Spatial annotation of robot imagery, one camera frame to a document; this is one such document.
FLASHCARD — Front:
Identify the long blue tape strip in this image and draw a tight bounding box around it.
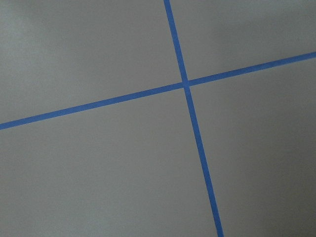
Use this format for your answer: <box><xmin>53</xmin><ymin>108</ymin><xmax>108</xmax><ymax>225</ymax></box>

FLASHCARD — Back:
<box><xmin>164</xmin><ymin>0</ymin><xmax>224</xmax><ymax>237</ymax></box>

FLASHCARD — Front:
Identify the crossing blue tape strip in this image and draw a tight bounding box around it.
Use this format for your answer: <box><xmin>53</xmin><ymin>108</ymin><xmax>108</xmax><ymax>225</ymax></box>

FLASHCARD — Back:
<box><xmin>0</xmin><ymin>52</ymin><xmax>316</xmax><ymax>130</ymax></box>

